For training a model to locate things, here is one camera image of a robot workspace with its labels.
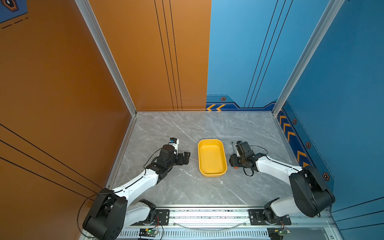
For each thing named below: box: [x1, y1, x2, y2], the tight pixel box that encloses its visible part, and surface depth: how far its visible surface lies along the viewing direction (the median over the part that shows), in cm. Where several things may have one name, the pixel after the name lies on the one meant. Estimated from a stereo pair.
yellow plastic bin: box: [198, 138, 228, 178], surface depth 96 cm
